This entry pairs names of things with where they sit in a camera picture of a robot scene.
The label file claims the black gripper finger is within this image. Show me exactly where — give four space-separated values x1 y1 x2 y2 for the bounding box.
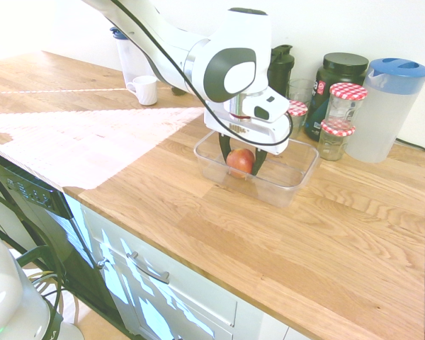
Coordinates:
251 148 270 177
218 132 234 175

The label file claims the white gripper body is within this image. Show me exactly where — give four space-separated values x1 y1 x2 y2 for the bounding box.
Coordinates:
203 103 291 156

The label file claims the red apple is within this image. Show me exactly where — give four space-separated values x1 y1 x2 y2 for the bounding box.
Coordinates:
226 148 256 179

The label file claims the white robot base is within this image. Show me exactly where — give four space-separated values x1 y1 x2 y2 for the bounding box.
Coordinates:
0 218 85 340

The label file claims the clear plastic container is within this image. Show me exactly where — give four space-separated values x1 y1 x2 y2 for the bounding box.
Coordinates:
193 130 321 209

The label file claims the small jar red checked lid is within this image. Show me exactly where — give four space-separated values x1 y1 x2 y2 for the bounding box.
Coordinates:
287 99 309 140

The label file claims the clear drinking glass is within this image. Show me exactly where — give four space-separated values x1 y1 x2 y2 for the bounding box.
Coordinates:
287 78 317 107

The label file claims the black shaker bottle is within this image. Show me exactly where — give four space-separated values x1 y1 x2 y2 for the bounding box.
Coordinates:
267 44 295 99

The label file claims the short jar red checked lid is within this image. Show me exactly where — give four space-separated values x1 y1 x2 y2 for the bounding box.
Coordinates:
317 119 356 162

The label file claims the tall jar red checked lid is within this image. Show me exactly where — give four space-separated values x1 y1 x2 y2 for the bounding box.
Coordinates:
327 82 369 131

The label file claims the white ribbed mug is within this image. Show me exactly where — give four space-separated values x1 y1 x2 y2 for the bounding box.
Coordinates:
125 75 159 106

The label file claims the black protein tub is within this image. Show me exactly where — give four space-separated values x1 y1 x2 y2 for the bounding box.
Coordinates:
303 52 370 143

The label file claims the translucent pitcher with blue lid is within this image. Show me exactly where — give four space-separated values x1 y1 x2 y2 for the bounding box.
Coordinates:
344 57 425 164

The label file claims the clear bottle with blue lid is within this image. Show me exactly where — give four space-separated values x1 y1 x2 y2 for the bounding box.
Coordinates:
109 27 145 85

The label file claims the white cabinet drawer front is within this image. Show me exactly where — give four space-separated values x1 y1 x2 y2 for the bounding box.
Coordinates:
80 204 239 329

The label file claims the black dishwasher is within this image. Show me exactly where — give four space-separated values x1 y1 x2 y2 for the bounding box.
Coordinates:
0 147 123 329

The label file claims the metal drawer handle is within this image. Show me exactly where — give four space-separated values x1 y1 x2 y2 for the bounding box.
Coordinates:
125 251 171 285

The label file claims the black cable bundle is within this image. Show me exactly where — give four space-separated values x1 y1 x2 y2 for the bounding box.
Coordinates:
16 244 82 325

